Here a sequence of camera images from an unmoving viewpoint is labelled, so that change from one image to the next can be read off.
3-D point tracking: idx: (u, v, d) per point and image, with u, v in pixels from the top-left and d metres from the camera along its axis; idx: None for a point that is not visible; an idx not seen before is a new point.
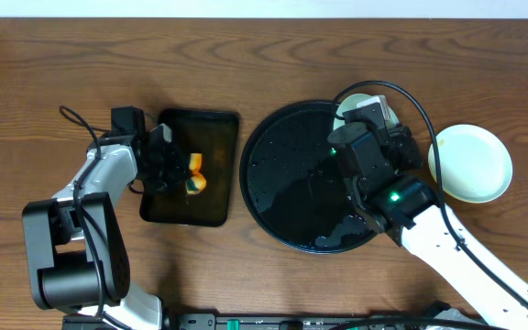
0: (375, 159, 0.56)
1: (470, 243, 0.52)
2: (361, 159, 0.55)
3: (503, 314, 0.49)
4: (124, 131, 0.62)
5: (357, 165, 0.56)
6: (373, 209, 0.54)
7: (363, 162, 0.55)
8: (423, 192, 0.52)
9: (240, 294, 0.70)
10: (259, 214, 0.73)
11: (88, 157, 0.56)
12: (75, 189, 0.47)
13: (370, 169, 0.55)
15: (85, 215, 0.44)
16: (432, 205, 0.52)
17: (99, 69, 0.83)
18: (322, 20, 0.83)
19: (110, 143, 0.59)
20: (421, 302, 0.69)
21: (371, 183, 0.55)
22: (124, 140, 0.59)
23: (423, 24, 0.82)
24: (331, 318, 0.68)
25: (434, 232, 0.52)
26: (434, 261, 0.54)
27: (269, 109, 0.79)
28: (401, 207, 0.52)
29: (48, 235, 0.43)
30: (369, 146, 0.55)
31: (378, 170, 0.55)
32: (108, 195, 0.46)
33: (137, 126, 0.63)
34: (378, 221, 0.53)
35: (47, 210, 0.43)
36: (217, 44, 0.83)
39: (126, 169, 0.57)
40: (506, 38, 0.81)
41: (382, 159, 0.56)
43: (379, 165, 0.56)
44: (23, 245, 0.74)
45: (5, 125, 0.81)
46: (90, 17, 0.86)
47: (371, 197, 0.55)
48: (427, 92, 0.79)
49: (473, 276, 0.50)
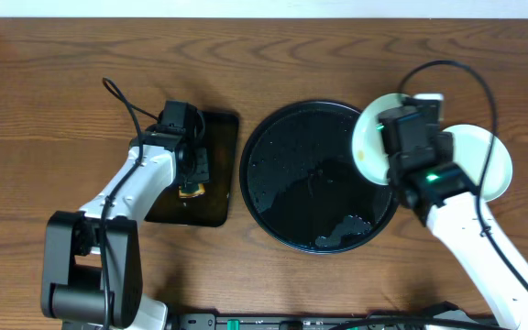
0: (420, 138, 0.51)
1: (495, 233, 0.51)
2: (405, 135, 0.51)
3: (511, 303, 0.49)
4: (174, 126, 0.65)
5: (400, 139, 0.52)
6: (407, 183, 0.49)
7: (407, 139, 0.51)
8: (462, 179, 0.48)
9: (240, 294, 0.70)
10: (259, 214, 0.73)
11: (130, 156, 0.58)
12: (104, 207, 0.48)
13: (412, 147, 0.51)
15: (108, 241, 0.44)
16: (467, 192, 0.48)
17: (99, 69, 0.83)
18: (322, 20, 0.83)
19: (156, 141, 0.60)
20: (421, 302, 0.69)
21: (412, 159, 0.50)
22: (170, 143, 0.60)
23: (423, 24, 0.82)
24: (332, 318, 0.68)
25: (465, 214, 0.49)
26: (454, 242, 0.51)
27: (269, 108, 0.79)
28: (435, 188, 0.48)
29: (67, 250, 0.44)
30: (418, 124, 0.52)
31: (421, 149, 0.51)
32: (136, 225, 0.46)
33: (185, 126, 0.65)
34: (408, 196, 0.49)
35: (71, 225, 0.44)
36: (217, 44, 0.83)
39: (165, 174, 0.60)
40: (505, 38, 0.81)
41: (428, 140, 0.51)
43: (423, 146, 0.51)
44: (23, 245, 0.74)
45: (5, 125, 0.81)
46: (90, 17, 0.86)
47: (409, 172, 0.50)
48: (426, 93, 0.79)
49: (491, 263, 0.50)
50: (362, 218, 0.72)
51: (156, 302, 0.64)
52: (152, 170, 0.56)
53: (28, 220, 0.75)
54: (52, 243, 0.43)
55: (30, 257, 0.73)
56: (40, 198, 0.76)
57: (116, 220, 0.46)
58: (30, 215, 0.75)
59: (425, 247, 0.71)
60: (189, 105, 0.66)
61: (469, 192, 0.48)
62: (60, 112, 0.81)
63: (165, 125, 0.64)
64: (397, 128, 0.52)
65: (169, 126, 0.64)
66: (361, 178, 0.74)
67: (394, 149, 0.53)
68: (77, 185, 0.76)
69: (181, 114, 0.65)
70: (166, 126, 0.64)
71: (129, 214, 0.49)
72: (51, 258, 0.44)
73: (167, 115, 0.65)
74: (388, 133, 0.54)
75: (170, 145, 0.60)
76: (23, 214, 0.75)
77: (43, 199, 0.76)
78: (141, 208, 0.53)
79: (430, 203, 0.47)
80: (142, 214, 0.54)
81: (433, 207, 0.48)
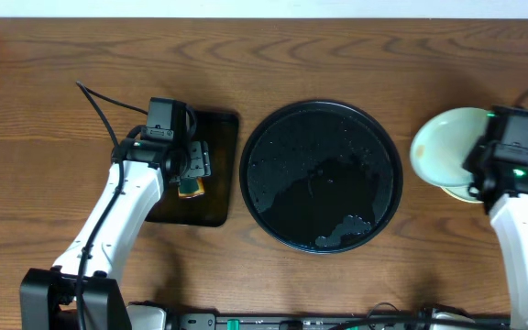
0: (522, 138, 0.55)
1: None
2: (513, 128, 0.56)
3: None
4: (159, 127, 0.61)
5: (503, 132, 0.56)
6: (493, 168, 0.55)
7: (511, 133, 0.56)
8: None
9: (240, 294, 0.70)
10: (259, 214, 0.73)
11: (111, 172, 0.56)
12: (82, 260, 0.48)
13: (511, 141, 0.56)
15: (84, 302, 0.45)
16: None
17: (99, 69, 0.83)
18: (322, 20, 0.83)
19: (138, 153, 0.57)
20: (421, 302, 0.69)
21: (504, 151, 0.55)
22: (153, 154, 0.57)
23: (423, 24, 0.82)
24: (331, 318, 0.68)
25: None
26: (509, 236, 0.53)
27: (269, 108, 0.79)
28: (519, 182, 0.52)
29: (44, 309, 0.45)
30: (526, 125, 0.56)
31: (519, 147, 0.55)
32: (115, 285, 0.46)
33: (172, 126, 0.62)
34: (488, 179, 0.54)
35: (45, 287, 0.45)
36: (217, 44, 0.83)
39: (149, 196, 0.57)
40: (505, 38, 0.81)
41: None
43: (522, 145, 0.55)
44: (22, 245, 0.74)
45: (5, 125, 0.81)
46: (90, 17, 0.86)
47: (498, 160, 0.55)
48: (427, 92, 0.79)
49: None
50: (362, 218, 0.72)
51: (153, 308, 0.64)
52: (134, 200, 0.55)
53: (28, 221, 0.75)
54: (28, 301, 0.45)
55: (29, 257, 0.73)
56: (40, 198, 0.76)
57: (94, 279, 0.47)
58: (30, 215, 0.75)
59: (425, 247, 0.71)
60: (175, 104, 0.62)
61: None
62: (60, 112, 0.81)
63: (151, 127, 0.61)
64: (507, 120, 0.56)
65: (155, 128, 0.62)
66: (362, 178, 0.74)
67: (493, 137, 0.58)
68: (77, 185, 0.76)
69: (167, 114, 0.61)
70: (151, 128, 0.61)
71: (107, 266, 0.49)
72: (30, 314, 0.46)
73: (152, 116, 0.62)
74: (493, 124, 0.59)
75: (154, 153, 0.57)
76: (24, 215, 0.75)
77: (43, 199, 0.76)
78: (125, 247, 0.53)
79: (505, 192, 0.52)
80: (127, 249, 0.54)
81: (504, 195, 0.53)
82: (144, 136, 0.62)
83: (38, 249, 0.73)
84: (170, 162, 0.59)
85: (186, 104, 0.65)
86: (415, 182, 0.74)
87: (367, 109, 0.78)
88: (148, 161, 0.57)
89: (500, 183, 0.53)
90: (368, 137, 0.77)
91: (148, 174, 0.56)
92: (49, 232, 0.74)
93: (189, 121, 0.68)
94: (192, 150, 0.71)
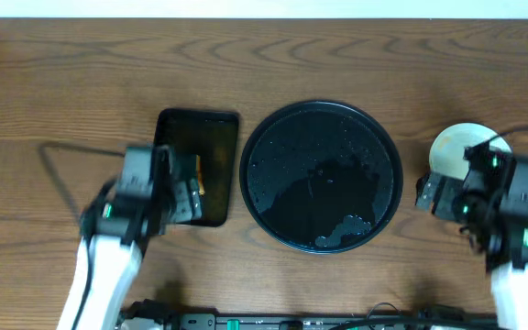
0: (527, 188, 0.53)
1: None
2: (520, 179, 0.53)
3: None
4: (134, 181, 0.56)
5: (508, 182, 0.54)
6: (499, 225, 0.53)
7: (520, 183, 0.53)
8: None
9: (240, 294, 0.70)
10: (259, 214, 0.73)
11: (80, 254, 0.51)
12: None
13: (519, 193, 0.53)
15: None
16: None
17: (99, 70, 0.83)
18: (321, 20, 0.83)
19: (112, 218, 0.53)
20: (420, 302, 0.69)
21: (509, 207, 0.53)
22: (127, 223, 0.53)
23: (423, 24, 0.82)
24: (331, 318, 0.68)
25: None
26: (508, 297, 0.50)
27: (269, 109, 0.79)
28: (525, 248, 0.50)
29: None
30: None
31: (525, 200, 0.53)
32: None
33: (153, 177, 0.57)
34: (493, 238, 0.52)
35: None
36: (217, 43, 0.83)
39: (126, 282, 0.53)
40: (505, 38, 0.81)
41: None
43: (526, 196, 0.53)
44: (23, 245, 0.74)
45: (6, 125, 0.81)
46: (90, 17, 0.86)
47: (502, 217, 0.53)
48: (427, 93, 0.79)
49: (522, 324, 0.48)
50: (362, 218, 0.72)
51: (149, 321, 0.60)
52: (110, 291, 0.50)
53: (29, 221, 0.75)
54: None
55: (31, 257, 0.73)
56: (41, 198, 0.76)
57: None
58: (31, 215, 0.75)
59: (424, 247, 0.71)
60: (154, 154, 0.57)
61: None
62: (61, 112, 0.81)
63: (126, 180, 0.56)
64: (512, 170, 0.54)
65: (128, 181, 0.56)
66: (361, 178, 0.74)
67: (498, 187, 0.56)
68: (77, 186, 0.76)
69: (145, 165, 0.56)
70: (126, 182, 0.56)
71: None
72: None
73: (127, 167, 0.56)
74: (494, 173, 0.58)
75: (130, 220, 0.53)
76: (24, 215, 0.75)
77: (44, 199, 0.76)
78: None
79: (510, 261, 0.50)
80: None
81: (510, 266, 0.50)
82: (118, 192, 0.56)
83: (39, 249, 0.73)
84: (146, 226, 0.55)
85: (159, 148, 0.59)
86: (415, 182, 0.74)
87: (367, 109, 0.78)
88: (122, 229, 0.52)
89: (504, 247, 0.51)
90: (368, 137, 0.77)
91: (118, 258, 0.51)
92: (49, 232, 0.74)
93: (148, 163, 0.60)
94: (177, 192, 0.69)
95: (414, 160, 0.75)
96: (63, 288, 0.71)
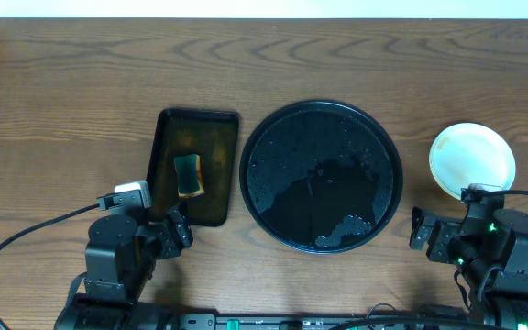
0: (526, 263, 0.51)
1: None
2: (520, 256, 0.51)
3: None
4: (104, 280, 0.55)
5: (507, 258, 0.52)
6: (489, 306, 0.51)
7: (516, 261, 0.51)
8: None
9: (240, 294, 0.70)
10: (259, 214, 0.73)
11: None
12: None
13: (517, 269, 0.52)
15: None
16: None
17: (99, 69, 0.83)
18: (321, 20, 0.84)
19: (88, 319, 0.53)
20: (420, 302, 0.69)
21: (503, 280, 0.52)
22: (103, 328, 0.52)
23: (423, 24, 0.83)
24: (331, 318, 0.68)
25: None
26: None
27: (269, 108, 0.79)
28: None
29: None
30: None
31: (523, 275, 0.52)
32: None
33: (121, 275, 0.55)
34: (486, 319, 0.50)
35: None
36: (217, 44, 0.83)
39: None
40: (503, 38, 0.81)
41: None
43: (525, 271, 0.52)
44: (23, 245, 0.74)
45: (6, 125, 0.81)
46: (91, 18, 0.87)
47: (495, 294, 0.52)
48: (427, 92, 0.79)
49: None
50: (362, 218, 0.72)
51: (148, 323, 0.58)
52: None
53: (29, 221, 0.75)
54: None
55: (31, 256, 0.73)
56: (40, 198, 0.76)
57: None
58: (30, 215, 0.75)
59: None
60: (118, 249, 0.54)
61: None
62: (60, 112, 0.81)
63: (95, 279, 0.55)
64: (511, 245, 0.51)
65: (100, 280, 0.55)
66: (361, 178, 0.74)
67: (498, 258, 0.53)
68: (76, 185, 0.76)
69: (111, 263, 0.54)
70: (96, 280, 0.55)
71: None
72: None
73: (92, 269, 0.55)
74: (510, 242, 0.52)
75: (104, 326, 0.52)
76: (23, 215, 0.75)
77: (43, 199, 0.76)
78: None
79: None
80: None
81: None
82: (90, 291, 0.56)
83: (39, 249, 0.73)
84: None
85: (135, 228, 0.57)
86: (415, 181, 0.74)
87: (367, 109, 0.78)
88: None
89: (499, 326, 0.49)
90: (367, 136, 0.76)
91: None
92: (49, 232, 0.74)
93: (126, 205, 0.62)
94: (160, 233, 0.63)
95: (414, 160, 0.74)
96: (62, 288, 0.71)
